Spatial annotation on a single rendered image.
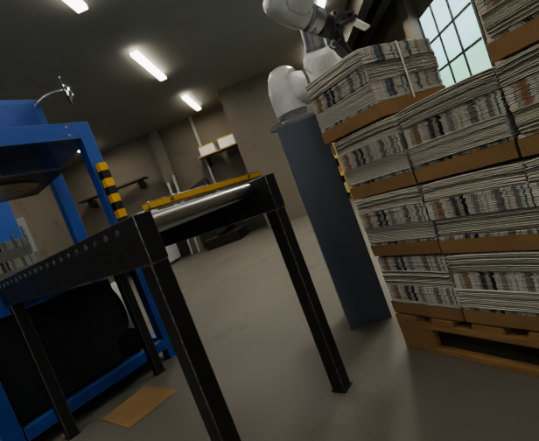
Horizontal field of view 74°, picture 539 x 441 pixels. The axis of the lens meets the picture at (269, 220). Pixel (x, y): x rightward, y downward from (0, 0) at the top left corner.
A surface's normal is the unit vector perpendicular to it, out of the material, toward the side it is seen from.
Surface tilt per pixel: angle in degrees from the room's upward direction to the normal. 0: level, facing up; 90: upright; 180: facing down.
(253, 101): 90
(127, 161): 90
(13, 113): 90
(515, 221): 90
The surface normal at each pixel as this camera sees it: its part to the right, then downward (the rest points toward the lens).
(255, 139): -0.06, 0.09
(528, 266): -0.80, 0.34
